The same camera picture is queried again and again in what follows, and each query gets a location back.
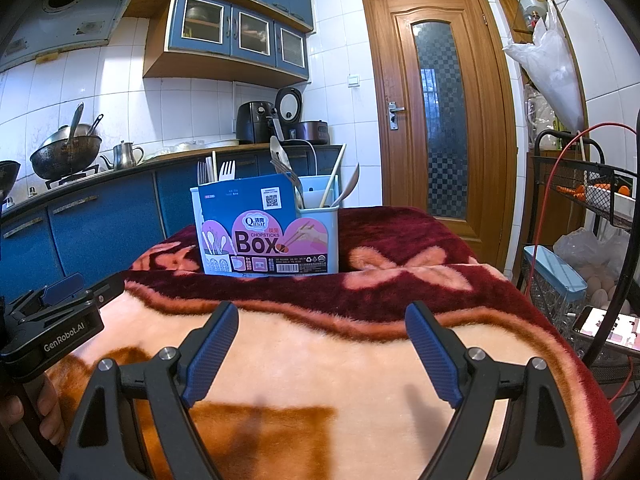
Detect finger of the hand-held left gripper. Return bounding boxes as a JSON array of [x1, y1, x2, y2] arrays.
[[91, 270, 126, 311], [39, 272, 99, 307]]

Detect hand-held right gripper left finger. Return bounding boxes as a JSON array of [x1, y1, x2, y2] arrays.
[[60, 301, 240, 480]]

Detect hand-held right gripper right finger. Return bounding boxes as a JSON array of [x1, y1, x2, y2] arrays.
[[405, 301, 583, 480]]

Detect white utensil holder blue label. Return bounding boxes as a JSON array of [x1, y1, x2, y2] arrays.
[[190, 174, 340, 277]]

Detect black spoon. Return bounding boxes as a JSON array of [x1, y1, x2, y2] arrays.
[[280, 160, 305, 208]]

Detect white plastic spoon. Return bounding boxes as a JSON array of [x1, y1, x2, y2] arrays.
[[330, 162, 361, 208]]

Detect wooden chopstick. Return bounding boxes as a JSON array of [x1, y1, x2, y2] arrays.
[[322, 142, 347, 208]]

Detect person's left hand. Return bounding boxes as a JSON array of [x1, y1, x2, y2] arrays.
[[0, 372, 67, 446]]

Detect blue kitchen base cabinets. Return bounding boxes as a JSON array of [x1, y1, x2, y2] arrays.
[[0, 145, 351, 311]]

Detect black stove grate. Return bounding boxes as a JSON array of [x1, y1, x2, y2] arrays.
[[45, 164, 101, 188]]

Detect red floral plush blanket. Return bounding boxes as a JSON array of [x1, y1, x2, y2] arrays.
[[47, 206, 621, 480]]

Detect black cooking pot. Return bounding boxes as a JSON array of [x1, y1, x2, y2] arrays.
[[0, 160, 22, 206]]

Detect dark steel wok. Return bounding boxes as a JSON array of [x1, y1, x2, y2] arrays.
[[29, 132, 103, 181]]

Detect steel kettle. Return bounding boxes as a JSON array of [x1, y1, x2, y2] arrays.
[[100, 141, 145, 171]]

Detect clear container blue lid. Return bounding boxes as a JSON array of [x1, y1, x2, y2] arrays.
[[522, 245, 588, 321]]

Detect metal ladle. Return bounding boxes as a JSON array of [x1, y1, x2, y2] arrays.
[[67, 102, 86, 148]]

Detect smartphone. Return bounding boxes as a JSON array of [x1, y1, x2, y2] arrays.
[[570, 305, 640, 353]]

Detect tray of pale eggs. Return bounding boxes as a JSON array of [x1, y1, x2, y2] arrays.
[[580, 265, 633, 316]]

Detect crumpled white plastic bag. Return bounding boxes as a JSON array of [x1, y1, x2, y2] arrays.
[[552, 227, 631, 281]]

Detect orange carrots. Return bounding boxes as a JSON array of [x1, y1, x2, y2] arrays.
[[557, 185, 631, 198]]

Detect black air fryer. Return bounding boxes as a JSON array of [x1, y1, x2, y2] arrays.
[[236, 101, 281, 145]]

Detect white dish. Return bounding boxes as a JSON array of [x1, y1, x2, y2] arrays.
[[585, 185, 638, 216]]

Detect rice cooker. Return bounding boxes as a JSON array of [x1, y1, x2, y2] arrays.
[[275, 86, 330, 146]]

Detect black metal rack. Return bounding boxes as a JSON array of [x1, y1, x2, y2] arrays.
[[532, 129, 640, 233]]

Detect wooden door glass panel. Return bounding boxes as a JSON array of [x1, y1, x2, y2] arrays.
[[362, 0, 518, 266]]

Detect grey range hood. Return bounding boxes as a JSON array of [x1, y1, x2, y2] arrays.
[[0, 0, 151, 73]]

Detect hanging white plastic bag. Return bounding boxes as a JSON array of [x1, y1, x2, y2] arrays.
[[502, 0, 586, 131]]

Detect thick black cable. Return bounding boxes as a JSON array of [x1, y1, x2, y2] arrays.
[[582, 110, 640, 371]]

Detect black wire rack cart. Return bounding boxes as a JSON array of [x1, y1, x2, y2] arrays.
[[520, 122, 638, 291]]

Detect white power cable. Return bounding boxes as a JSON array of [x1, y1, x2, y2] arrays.
[[287, 139, 319, 177]]

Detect blue glass-door wall cabinet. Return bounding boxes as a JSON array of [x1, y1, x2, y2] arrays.
[[144, 0, 311, 88]]

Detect wooden wall shelf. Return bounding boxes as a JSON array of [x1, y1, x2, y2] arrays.
[[492, 0, 551, 43]]

